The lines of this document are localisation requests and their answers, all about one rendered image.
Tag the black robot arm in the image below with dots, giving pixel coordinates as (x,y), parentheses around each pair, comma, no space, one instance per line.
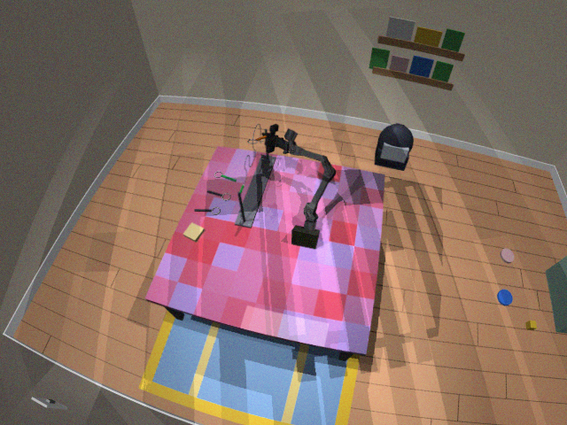
(328,174)

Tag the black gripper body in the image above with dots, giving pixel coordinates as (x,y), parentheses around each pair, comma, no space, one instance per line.
(273,129)

